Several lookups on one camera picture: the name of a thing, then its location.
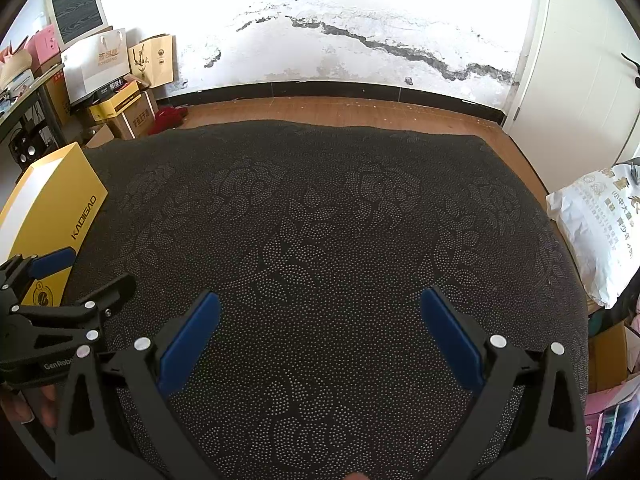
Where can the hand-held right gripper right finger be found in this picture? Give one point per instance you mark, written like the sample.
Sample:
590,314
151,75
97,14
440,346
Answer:
450,340

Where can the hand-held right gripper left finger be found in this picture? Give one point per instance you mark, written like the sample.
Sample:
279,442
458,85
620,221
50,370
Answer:
190,345

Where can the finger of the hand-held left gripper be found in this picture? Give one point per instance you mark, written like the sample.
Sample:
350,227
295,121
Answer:
52,262
95,302

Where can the yellow and white box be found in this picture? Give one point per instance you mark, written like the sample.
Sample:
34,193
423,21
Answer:
45,200

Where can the person's left hand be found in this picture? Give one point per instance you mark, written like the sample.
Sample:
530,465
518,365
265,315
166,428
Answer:
49,407

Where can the black speaker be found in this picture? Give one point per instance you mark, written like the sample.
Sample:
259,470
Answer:
26,149

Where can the open cardboard box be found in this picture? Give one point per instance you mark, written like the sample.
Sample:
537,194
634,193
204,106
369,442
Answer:
607,360

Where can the black desk with pale top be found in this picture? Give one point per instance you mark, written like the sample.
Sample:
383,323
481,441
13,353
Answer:
25,105

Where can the dark patterned cloth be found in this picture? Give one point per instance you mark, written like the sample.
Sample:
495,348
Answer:
325,240

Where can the brown box with red print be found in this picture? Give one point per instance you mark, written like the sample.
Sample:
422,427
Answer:
56,100

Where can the brown cardboard box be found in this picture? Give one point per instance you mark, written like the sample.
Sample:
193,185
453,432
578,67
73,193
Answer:
132,117

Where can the yellow cardboard box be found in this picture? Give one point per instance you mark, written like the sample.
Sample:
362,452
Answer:
115,102

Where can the red cloth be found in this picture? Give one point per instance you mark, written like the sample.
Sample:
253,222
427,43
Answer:
167,120

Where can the pink and blue carton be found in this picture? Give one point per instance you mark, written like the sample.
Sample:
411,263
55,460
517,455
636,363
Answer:
610,430

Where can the white printed plastic bag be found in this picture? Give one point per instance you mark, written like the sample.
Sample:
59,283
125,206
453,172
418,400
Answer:
600,230

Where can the woven basket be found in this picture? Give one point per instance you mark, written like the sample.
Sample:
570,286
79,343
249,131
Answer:
15,70

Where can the white paper bag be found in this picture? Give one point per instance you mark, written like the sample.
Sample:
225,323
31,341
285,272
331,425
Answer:
97,67

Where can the pink box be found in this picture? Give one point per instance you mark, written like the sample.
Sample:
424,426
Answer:
44,49

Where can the brown paper bag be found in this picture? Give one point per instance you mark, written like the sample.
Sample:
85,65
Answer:
154,62

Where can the framed blackboard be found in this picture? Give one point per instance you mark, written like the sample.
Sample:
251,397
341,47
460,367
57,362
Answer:
77,7

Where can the white door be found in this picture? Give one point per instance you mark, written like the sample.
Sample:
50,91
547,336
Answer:
575,60

